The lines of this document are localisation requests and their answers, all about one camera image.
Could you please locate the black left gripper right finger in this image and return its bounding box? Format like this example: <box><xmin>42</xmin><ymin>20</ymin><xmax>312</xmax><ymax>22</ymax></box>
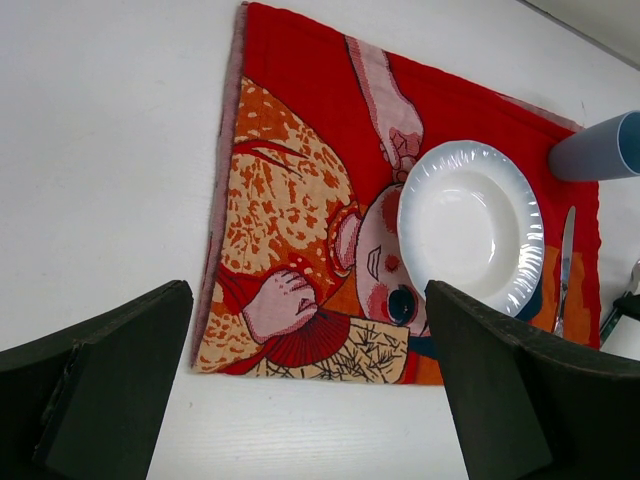
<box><xmin>426</xmin><ymin>281</ymin><xmax>639</xmax><ymax>479</ymax></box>

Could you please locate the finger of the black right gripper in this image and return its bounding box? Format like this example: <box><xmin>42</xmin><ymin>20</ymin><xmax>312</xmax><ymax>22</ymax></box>
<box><xmin>613</xmin><ymin>294</ymin><xmax>640</xmax><ymax>320</ymax></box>

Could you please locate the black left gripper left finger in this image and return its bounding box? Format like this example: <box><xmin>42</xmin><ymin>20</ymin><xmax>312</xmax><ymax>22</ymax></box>
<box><xmin>1</xmin><ymin>280</ymin><xmax>193</xmax><ymax>479</ymax></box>

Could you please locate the silver fork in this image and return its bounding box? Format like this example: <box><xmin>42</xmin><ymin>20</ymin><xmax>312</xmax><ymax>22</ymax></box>
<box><xmin>599</xmin><ymin>261</ymin><xmax>639</xmax><ymax>347</ymax></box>

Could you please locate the silver table knife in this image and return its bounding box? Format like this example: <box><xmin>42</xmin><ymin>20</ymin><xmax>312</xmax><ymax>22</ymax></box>
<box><xmin>553</xmin><ymin>206</ymin><xmax>576</xmax><ymax>338</ymax></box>

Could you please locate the blue cup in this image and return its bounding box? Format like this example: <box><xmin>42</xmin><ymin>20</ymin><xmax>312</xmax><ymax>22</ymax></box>
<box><xmin>548</xmin><ymin>111</ymin><xmax>639</xmax><ymax>182</ymax></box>

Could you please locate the white blue-rimmed plate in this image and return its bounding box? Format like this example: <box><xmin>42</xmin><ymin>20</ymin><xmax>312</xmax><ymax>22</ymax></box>
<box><xmin>397</xmin><ymin>140</ymin><xmax>545</xmax><ymax>316</ymax></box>

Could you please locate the red patterned cloth placemat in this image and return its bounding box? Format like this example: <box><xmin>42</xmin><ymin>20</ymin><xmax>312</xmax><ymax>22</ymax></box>
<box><xmin>191</xmin><ymin>2</ymin><xmax>601</xmax><ymax>385</ymax></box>

